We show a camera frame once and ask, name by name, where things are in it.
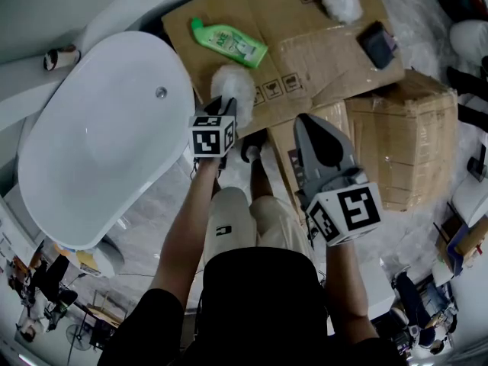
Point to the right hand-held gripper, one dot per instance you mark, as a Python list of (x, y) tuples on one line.
[(343, 212)]

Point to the white bathtub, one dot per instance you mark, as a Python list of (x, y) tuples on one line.
[(95, 143)]

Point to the person's beige shorts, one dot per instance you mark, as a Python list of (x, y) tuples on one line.
[(232, 219)]

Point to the person's right forearm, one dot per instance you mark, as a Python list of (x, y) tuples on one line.
[(345, 280)]

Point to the white toilet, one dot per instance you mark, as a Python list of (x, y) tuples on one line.
[(470, 40)]

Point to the black wallet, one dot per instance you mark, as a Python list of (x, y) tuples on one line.
[(377, 46)]

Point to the person's black t-shirt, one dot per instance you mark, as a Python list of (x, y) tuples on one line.
[(259, 311)]

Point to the open cardboard box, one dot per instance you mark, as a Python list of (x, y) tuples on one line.
[(461, 242)]

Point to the black floor stand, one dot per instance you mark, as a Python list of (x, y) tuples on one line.
[(476, 168)]

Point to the person's left forearm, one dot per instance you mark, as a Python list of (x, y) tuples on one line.
[(187, 223)]

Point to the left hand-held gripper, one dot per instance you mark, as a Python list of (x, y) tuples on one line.
[(207, 139)]

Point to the standing fan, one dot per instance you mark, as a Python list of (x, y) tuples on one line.
[(80, 338)]

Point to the tape-wrapped cardboard box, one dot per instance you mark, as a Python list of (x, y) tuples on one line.
[(411, 143)]

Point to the green plastic bottle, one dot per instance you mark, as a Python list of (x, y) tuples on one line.
[(228, 42)]

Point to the large flat cardboard box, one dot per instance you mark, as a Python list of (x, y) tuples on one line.
[(289, 59)]

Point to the person's right shoe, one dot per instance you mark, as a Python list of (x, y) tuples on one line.
[(253, 143)]

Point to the person's right leg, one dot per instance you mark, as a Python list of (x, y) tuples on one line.
[(261, 177)]

